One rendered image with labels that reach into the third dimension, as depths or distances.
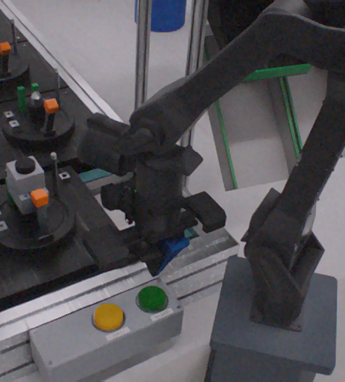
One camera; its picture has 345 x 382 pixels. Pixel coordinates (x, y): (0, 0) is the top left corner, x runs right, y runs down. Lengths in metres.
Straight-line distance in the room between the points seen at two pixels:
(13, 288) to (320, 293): 0.42
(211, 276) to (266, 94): 0.34
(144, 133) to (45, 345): 0.34
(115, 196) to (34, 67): 0.69
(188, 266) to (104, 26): 1.08
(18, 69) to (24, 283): 0.61
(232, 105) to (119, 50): 0.73
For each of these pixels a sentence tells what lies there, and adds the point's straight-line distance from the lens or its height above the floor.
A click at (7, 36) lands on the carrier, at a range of 1.56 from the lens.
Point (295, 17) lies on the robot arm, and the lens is 0.53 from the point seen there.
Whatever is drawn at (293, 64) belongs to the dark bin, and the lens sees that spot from 0.99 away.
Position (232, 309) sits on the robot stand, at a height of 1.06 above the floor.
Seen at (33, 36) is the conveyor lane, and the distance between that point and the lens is 1.59.
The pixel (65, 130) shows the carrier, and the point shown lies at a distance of 1.15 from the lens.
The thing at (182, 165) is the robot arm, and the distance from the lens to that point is 0.67.
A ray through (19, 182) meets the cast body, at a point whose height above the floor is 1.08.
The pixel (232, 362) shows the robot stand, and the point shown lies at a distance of 0.76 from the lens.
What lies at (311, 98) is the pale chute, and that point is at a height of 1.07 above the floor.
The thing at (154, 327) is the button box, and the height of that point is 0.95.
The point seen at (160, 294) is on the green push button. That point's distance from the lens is 0.87.
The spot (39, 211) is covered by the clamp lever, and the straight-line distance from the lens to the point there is 0.88.
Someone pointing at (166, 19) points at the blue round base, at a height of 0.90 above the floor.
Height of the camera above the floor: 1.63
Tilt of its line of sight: 39 degrees down
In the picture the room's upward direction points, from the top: 5 degrees clockwise
